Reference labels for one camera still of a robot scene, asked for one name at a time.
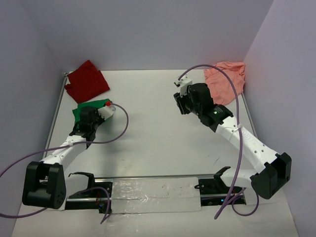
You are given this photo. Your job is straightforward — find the green t-shirt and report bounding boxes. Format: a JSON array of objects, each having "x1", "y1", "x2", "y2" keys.
[{"x1": 72, "y1": 98, "x2": 112, "y2": 124}]

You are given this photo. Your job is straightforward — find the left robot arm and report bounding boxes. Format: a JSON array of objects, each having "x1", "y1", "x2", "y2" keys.
[{"x1": 22, "y1": 106, "x2": 104, "y2": 209}]

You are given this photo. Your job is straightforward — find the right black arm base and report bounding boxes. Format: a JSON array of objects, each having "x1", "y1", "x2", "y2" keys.
[{"x1": 195, "y1": 176, "x2": 247, "y2": 206}]

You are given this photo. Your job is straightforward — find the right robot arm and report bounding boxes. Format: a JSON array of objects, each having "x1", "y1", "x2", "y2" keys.
[{"x1": 174, "y1": 80, "x2": 292, "y2": 199}]

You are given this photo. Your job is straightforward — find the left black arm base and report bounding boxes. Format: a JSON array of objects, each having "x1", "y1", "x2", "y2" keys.
[{"x1": 65, "y1": 189, "x2": 112, "y2": 214}]

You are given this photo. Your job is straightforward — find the salmon pink crumpled t-shirt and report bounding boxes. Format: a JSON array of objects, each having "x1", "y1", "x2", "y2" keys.
[{"x1": 204, "y1": 62, "x2": 245, "y2": 106}]

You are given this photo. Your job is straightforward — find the red folded t-shirt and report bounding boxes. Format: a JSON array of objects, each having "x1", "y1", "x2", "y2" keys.
[{"x1": 64, "y1": 60, "x2": 110, "y2": 104}]

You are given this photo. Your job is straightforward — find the taped white cardboard panel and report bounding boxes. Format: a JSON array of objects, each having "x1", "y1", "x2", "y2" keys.
[{"x1": 111, "y1": 177, "x2": 201, "y2": 214}]

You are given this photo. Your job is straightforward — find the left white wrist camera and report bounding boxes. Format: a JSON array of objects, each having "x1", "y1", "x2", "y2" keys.
[{"x1": 98, "y1": 100, "x2": 116, "y2": 120}]

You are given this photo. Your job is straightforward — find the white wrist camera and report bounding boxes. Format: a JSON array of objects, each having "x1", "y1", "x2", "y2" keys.
[
  {"x1": 174, "y1": 75, "x2": 193, "y2": 97},
  {"x1": 98, "y1": 100, "x2": 116, "y2": 120}
]

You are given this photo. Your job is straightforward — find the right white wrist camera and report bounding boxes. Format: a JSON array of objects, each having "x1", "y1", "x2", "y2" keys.
[{"x1": 174, "y1": 75, "x2": 193, "y2": 97}]

